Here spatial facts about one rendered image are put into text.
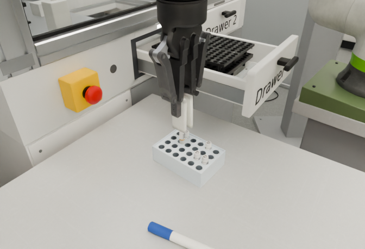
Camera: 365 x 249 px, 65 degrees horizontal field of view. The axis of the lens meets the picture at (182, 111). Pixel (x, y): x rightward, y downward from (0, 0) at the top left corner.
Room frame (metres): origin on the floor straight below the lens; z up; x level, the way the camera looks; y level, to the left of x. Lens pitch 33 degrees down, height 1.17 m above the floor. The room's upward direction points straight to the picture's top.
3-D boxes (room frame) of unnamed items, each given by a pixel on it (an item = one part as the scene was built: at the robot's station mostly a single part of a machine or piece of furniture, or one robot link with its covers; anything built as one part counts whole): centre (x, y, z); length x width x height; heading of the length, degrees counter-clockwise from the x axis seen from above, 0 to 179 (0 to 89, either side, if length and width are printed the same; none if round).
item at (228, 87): (0.76, -0.05, 0.86); 0.40 x 0.26 x 0.06; 55
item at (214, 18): (1.08, -0.14, 0.87); 0.29 x 0.02 x 0.11; 145
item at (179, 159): (0.44, -0.01, 0.78); 0.12 x 0.08 x 0.04; 51
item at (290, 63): (0.62, -0.24, 0.91); 0.07 x 0.04 x 0.01; 145
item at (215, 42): (0.75, -0.06, 0.87); 0.22 x 0.18 x 0.06; 55
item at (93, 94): (0.52, 0.19, 0.88); 0.04 x 0.03 x 0.04; 145
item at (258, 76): (0.64, -0.22, 0.87); 0.29 x 0.02 x 0.11; 145
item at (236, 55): (0.70, -0.14, 0.90); 0.18 x 0.02 x 0.01; 145
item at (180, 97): (0.43, 0.01, 0.98); 0.04 x 0.01 x 0.11; 51
